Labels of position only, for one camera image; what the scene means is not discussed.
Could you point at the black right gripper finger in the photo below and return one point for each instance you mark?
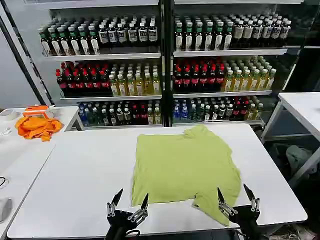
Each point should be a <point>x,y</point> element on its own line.
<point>223,203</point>
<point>252,200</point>

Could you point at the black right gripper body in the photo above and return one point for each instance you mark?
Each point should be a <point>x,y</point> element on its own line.
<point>246,217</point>

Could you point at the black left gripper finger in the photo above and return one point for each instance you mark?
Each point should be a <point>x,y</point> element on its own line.
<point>113,203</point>
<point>142,207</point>

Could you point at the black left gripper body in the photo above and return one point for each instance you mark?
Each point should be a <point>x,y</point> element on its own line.
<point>120,225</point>

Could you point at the light green shirt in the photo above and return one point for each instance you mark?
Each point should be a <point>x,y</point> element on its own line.
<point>185,162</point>

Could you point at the grey cloth on floor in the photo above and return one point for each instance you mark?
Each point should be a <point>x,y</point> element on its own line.
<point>298,157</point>

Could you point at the white side table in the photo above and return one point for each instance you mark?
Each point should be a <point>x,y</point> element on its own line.
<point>22,155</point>

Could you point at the crumpled orange cloth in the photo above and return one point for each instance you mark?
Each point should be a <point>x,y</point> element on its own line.
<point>37,127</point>

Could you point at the small grey device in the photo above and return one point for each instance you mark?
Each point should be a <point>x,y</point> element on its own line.
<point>4,210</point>

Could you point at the orange and white box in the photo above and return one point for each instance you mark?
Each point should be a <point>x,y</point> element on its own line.
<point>36,110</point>

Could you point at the clear plastic piece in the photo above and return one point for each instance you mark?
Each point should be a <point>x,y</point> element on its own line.
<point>5,131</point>

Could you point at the shelf rack with drink bottles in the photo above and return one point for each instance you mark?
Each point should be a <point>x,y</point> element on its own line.
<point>107,70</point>
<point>225,67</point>

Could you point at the white tape roll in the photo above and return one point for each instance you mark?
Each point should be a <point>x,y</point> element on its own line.
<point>6,115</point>

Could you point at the white table with grey frame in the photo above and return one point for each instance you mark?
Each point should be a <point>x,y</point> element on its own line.
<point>300,107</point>

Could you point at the black slanted frame bar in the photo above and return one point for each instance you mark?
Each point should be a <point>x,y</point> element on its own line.
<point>22,65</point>
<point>27,51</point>

